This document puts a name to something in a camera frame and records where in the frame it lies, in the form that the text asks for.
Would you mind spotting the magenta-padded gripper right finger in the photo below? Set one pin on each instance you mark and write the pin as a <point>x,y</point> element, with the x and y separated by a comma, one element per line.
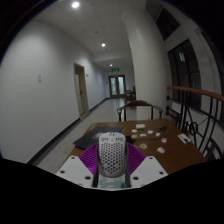
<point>150,169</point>

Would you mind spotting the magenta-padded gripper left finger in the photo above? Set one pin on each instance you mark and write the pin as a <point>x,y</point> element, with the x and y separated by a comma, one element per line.
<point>74,168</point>

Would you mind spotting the white honeycomb computer mouse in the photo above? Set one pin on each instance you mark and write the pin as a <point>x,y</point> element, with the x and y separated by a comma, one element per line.
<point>111,153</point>

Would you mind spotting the small white sticker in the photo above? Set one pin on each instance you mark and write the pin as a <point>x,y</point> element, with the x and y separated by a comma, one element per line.
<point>163,140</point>
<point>160,150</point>

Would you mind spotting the small pink sticker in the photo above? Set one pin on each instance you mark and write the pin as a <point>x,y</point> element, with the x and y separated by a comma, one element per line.
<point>143,145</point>

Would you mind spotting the small black box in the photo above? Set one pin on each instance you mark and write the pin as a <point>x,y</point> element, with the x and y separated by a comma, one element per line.
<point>130,140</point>

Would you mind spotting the small tan sticker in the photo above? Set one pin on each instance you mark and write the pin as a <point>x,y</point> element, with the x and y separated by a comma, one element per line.
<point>134,136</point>

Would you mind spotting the small white box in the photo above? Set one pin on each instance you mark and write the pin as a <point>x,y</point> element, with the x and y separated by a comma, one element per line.
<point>140,126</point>

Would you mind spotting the white card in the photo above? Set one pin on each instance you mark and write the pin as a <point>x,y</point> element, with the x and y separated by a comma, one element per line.
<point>184,138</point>

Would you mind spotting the wooden armchair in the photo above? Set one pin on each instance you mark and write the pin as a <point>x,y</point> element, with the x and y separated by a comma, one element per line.
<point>138,103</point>

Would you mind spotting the small wooden chair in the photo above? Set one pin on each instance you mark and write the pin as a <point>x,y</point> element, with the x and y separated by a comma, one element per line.
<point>130,95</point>

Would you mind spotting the wooden side door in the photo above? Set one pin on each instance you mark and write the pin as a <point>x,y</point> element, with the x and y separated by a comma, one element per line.
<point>81,90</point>

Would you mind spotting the glass double door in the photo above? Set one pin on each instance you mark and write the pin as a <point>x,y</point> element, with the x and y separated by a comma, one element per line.
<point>117,86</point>

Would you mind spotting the dark framed window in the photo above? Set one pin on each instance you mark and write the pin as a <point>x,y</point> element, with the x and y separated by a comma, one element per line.
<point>186,76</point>

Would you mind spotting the green exit sign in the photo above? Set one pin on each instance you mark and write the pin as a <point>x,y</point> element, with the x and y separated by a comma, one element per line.
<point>115,69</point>

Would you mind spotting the ceiling lights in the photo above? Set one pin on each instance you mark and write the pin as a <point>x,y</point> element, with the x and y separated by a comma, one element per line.
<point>75,4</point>

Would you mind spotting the white wall switch plate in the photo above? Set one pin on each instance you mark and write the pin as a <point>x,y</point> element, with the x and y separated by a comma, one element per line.
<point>39,78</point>

